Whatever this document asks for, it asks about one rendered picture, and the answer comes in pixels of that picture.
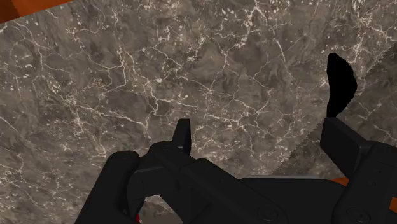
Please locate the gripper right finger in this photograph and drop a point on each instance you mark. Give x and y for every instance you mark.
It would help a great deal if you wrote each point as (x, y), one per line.
(369, 173)

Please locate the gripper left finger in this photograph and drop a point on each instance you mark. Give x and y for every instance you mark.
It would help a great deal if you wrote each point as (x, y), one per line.
(173, 183)

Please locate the black curved object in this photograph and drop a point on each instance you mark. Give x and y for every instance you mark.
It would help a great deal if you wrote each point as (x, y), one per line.
(340, 83)

